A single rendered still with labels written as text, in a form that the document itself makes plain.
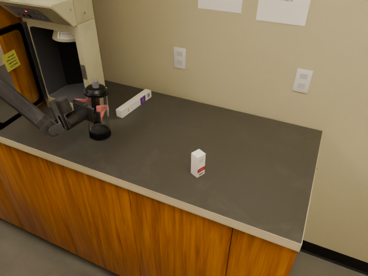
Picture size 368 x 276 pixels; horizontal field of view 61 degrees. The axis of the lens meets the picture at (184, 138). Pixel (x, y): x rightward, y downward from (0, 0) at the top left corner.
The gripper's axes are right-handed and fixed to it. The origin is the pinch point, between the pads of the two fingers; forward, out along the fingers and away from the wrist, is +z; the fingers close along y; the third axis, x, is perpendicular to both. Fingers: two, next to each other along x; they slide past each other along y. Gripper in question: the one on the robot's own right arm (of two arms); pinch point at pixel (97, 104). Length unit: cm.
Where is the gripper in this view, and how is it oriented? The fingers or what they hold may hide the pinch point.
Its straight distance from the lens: 143.5
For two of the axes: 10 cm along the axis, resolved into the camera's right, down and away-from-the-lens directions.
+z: 4.4, -4.8, 7.6
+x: -0.7, 8.3, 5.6
